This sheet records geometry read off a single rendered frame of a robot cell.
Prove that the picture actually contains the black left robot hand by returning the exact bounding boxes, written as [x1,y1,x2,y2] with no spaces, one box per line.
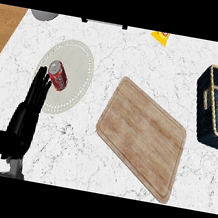
[0,57,56,167]

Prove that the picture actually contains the round pale placemat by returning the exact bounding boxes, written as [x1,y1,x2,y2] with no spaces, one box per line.
[28,33,100,121]

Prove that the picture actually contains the yellow box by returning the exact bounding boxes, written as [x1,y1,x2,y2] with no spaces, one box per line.
[148,30,171,48]

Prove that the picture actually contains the grey round bowl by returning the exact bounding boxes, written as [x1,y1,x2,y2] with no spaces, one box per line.
[28,9,60,25]

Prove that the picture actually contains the wooden cutting board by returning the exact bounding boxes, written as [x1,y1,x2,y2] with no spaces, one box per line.
[84,72,196,207]

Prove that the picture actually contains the red soda can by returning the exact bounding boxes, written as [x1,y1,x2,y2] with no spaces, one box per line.
[44,58,72,93]

